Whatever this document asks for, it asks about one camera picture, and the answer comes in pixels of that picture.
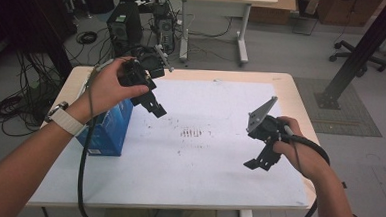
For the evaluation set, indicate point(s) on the blue cardboard box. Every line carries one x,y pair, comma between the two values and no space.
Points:
108,132

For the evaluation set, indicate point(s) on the white work table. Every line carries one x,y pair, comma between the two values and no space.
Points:
211,163

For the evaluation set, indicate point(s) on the black metal post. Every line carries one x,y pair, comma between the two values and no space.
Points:
360,54

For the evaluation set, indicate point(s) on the open computer case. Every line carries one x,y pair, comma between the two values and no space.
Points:
165,28

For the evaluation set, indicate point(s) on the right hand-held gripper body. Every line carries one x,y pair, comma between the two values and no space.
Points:
266,127

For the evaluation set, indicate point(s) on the grey floor mat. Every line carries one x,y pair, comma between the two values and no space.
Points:
347,113

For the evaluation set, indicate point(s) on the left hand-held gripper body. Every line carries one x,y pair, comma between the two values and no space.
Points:
148,64

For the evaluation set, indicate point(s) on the black computer tower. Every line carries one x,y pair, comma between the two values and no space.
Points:
123,28

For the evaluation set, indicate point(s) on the person's left hand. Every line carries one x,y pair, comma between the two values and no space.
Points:
107,85

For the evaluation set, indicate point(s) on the brown wooden cabinet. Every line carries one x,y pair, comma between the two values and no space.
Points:
349,10

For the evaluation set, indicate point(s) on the dark curtain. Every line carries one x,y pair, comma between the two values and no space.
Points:
29,16

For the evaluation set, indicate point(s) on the black office chair base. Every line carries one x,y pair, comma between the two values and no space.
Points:
357,56

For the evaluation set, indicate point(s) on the brown cardboard box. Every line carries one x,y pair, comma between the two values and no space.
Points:
275,11

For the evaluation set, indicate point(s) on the person's right hand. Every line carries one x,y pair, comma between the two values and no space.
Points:
300,154

